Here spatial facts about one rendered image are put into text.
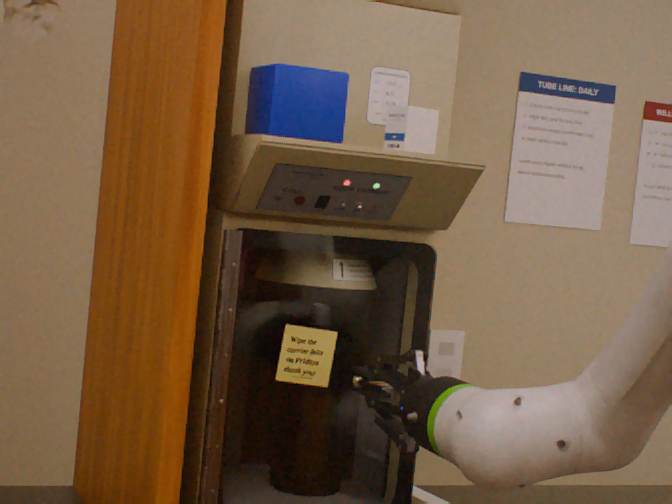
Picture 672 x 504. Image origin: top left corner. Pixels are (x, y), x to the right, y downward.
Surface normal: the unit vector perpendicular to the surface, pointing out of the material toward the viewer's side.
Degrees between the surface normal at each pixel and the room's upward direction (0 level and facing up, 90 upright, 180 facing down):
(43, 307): 90
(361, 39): 90
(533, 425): 62
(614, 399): 118
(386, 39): 90
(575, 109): 90
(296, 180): 135
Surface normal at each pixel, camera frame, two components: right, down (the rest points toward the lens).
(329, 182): 0.20, 0.76
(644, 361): -0.67, 0.47
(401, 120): -0.85, -0.06
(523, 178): 0.38, 0.09
